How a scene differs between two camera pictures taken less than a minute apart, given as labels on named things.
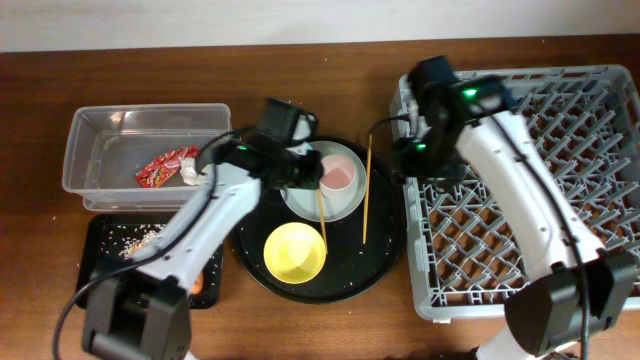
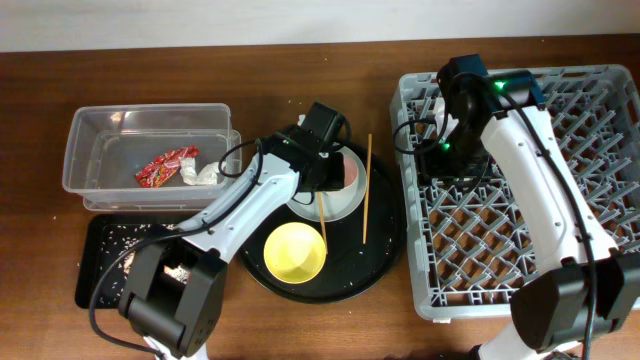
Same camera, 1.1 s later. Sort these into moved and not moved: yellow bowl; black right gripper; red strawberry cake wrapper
Moved: black right gripper
Not moved: red strawberry cake wrapper; yellow bowl
